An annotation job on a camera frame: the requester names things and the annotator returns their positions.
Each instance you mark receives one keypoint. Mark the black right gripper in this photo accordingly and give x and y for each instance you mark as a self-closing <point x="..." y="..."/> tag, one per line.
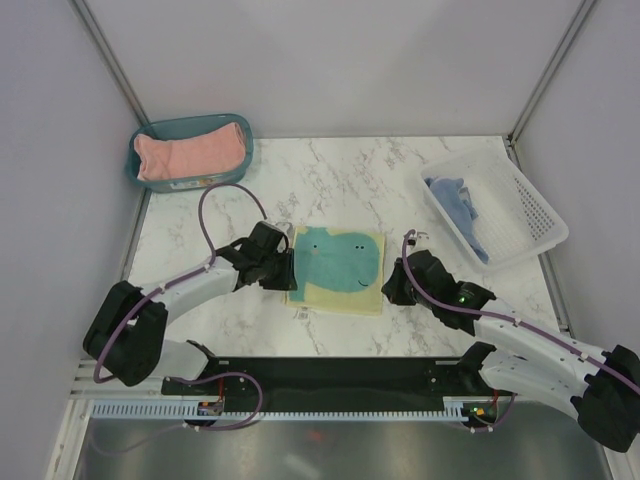
<point x="391" y="288"/>

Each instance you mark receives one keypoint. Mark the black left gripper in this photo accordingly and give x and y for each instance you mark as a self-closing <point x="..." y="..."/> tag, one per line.
<point x="286" y="281"/>

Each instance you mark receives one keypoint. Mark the yellow green towel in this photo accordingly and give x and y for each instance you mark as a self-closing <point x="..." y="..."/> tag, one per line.
<point x="337" y="270"/>

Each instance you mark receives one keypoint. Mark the pink towel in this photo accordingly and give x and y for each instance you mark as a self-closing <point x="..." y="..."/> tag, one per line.
<point x="216" y="152"/>

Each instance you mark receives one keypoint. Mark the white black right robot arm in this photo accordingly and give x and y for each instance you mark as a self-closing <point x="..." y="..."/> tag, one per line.
<point x="597" y="388"/>

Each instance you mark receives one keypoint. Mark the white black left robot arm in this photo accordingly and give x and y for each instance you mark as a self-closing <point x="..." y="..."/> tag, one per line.
<point x="127" y="336"/>

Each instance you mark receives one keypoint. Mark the blue towel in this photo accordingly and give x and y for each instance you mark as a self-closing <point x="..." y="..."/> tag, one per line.
<point x="454" y="197"/>

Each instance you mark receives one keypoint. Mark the teal transparent plastic bin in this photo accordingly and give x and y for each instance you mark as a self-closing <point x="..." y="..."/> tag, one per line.
<point x="184" y="128"/>

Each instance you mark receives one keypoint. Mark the white perforated plastic basket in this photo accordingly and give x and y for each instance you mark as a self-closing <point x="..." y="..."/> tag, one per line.
<point x="515" y="222"/>

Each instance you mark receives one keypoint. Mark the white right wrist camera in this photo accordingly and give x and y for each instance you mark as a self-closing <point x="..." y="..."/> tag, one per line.
<point x="419" y="240"/>

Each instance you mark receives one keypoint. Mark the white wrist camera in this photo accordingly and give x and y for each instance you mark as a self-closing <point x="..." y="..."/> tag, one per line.
<point x="419" y="240"/>
<point x="287" y="228"/>

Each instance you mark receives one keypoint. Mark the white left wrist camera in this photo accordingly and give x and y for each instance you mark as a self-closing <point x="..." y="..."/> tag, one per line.
<point x="287" y="228"/>

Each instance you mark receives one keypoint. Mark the aluminium frame rail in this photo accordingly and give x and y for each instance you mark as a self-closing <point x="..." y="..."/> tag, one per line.
<point x="85" y="388"/>

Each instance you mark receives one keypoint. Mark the white slotted cable duct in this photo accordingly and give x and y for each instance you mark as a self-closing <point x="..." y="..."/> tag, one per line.
<point x="193" y="410"/>

